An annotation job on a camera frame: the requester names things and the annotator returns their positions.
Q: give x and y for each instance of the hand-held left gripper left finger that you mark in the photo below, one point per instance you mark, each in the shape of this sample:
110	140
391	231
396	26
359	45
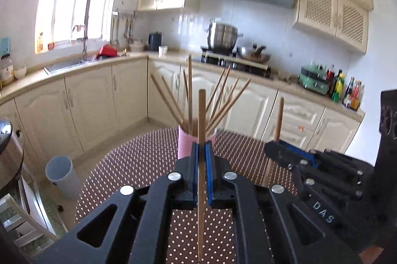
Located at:
193	177

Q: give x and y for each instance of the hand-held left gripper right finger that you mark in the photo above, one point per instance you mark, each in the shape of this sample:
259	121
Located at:
210	177

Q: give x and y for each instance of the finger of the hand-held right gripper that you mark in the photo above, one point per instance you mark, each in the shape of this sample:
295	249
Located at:
335	161
276	155

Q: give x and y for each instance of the single wooden chopstick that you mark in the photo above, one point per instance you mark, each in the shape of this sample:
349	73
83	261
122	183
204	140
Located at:
278	121
202	115

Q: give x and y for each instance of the pink cup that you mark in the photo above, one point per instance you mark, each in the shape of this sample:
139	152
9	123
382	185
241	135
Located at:
184	143

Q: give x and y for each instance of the bunch of wooden chopsticks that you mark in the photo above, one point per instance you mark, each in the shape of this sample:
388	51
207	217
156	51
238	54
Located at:
190	90

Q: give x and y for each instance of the brown polka dot tablecloth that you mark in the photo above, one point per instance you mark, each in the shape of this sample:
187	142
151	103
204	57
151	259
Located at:
130	158

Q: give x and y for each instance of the reddish sauce bottle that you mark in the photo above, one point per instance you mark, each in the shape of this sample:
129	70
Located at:
357	96

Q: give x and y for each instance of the dark sauce bottle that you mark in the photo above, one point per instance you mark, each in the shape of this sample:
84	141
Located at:
348	93

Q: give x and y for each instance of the green yellow bottle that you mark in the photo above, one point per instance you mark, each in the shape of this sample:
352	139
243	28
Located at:
338	87

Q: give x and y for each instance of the green electric cooker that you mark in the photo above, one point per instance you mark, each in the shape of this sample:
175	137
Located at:
313	81

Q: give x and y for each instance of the red label bottle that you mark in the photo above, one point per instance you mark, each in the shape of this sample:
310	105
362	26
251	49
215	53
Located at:
330	76

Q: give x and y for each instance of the black gas stove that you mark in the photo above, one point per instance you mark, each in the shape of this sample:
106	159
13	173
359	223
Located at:
248	67

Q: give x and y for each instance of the steel wok with lid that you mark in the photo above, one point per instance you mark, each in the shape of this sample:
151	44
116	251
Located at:
254	55

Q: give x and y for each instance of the light wooden stove board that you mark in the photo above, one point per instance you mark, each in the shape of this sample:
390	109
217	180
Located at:
217	61

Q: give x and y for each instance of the small white cup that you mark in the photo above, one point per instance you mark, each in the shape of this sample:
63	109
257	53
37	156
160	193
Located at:
162	50

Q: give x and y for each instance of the steel steamer pot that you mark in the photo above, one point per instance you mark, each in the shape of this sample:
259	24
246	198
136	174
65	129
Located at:
223	36

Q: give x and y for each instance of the grey blue trash bin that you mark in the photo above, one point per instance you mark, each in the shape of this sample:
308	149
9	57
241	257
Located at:
62	177

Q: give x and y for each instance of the black electric kettle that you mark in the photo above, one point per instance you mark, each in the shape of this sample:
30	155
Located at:
155	41

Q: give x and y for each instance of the red colander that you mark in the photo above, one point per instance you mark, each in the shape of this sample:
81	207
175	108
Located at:
107	52

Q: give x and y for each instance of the steel kitchen sink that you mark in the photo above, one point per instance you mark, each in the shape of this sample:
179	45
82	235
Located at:
71	65

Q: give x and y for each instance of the metal sink faucet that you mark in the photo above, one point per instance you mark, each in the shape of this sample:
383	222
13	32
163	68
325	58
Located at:
84	44

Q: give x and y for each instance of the white wooden chair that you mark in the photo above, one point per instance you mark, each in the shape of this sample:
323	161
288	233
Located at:
18	220

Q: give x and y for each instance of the silver rice cooker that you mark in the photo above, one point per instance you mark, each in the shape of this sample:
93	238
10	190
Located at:
11	152

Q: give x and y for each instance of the small red jar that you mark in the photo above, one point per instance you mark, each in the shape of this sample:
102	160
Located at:
51	46

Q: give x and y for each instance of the white bowl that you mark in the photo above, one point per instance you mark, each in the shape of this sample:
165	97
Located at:
20	72

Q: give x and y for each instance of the orange bottle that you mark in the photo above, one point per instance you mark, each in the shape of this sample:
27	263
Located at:
40	44

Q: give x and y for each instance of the glass jar with white lid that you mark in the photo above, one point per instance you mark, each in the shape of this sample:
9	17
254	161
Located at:
6	72

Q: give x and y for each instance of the light blue box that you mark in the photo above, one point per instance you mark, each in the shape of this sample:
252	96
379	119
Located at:
3	45

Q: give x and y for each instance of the metal utensil rail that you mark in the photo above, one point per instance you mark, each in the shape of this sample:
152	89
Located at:
124	13

